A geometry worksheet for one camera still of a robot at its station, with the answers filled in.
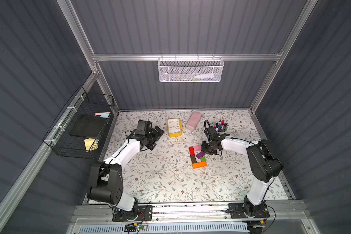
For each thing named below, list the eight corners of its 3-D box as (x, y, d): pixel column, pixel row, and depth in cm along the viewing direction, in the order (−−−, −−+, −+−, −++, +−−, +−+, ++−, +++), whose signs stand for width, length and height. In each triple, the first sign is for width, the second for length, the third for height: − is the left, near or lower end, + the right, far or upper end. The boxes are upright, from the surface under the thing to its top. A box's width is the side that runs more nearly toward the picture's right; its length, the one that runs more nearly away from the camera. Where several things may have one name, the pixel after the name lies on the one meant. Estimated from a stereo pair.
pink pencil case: (184, 128, 111) (184, 125, 108) (193, 113, 121) (193, 110, 119) (194, 132, 109) (194, 129, 106) (201, 116, 119) (202, 113, 117)
